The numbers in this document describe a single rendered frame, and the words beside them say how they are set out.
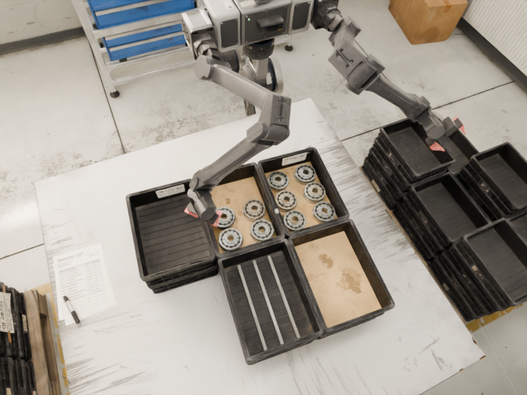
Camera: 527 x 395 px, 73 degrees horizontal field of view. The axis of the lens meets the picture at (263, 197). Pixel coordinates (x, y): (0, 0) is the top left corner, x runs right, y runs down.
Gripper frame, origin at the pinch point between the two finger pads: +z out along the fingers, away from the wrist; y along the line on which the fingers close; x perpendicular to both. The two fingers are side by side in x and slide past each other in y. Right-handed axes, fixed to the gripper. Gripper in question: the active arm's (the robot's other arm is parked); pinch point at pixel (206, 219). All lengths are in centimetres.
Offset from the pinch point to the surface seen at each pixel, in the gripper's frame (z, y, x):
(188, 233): 12.5, -10.3, -4.2
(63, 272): 19, -53, -44
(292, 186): 16.0, 17.9, 41.4
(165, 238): 11.5, -17.4, -11.6
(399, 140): 54, 50, 130
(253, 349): 21, 38, -31
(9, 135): 61, -219, 18
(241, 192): 13.1, -1.3, 25.5
